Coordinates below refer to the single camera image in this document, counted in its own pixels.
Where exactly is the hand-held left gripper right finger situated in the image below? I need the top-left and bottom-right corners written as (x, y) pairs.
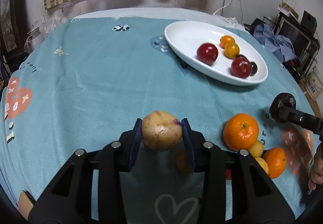
top-left (180, 118), bottom-right (296, 224)

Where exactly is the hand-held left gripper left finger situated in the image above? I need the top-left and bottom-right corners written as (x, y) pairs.
top-left (28, 118), bottom-right (143, 224)

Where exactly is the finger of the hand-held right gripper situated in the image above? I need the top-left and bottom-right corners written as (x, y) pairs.
top-left (276, 105), bottom-right (323, 136)

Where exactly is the dark brown passion fruit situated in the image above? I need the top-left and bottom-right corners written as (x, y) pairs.
top-left (269, 93), bottom-right (296, 124)

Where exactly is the tan round fruit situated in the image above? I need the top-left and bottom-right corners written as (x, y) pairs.
top-left (141, 110), bottom-right (182, 151)

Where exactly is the small orange citrus fruit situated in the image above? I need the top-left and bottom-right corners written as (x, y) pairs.
top-left (219, 35), bottom-right (236, 48)
top-left (224, 42), bottom-right (240, 59)

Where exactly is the white oval plate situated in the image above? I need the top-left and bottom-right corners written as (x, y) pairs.
top-left (165, 21), bottom-right (268, 86)

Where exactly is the person's right hand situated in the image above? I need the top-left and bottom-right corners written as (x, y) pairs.
top-left (308, 146), bottom-right (323, 190)

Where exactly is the small tan longan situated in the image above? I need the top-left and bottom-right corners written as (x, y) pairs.
top-left (176, 148), bottom-right (193, 174)
top-left (247, 140), bottom-right (264, 158)

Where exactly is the white plastic bucket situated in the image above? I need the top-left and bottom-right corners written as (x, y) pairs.
top-left (304, 69), bottom-right (323, 100)

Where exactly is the large orange mandarin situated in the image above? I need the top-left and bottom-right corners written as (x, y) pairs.
top-left (223, 113), bottom-right (259, 151)

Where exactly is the yellow spotted fruit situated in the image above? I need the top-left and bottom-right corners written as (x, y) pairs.
top-left (255, 157), bottom-right (270, 175)

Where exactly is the teal printed tablecloth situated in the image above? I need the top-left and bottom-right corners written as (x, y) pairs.
top-left (0, 16), bottom-right (316, 224)

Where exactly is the blue clothes pile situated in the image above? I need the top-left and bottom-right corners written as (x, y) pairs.
top-left (254, 24), bottom-right (297, 63)

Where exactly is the black monitor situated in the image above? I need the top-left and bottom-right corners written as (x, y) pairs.
top-left (279, 19), bottom-right (312, 50)

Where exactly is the black speaker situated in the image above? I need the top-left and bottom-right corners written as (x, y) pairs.
top-left (301, 10), bottom-right (318, 29)

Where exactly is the open cardboard box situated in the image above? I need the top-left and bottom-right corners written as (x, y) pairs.
top-left (280, 2), bottom-right (299, 19)

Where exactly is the clear plastic bag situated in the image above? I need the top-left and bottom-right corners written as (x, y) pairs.
top-left (40, 8), bottom-right (73, 38)

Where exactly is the white kettle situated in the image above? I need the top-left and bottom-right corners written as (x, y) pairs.
top-left (24, 27), bottom-right (42, 50)

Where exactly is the dark wooden framed picture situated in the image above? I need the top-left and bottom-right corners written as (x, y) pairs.
top-left (0, 0), bottom-right (28, 55)

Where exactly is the white power cable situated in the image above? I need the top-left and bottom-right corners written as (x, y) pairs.
top-left (213, 0), bottom-right (235, 16)

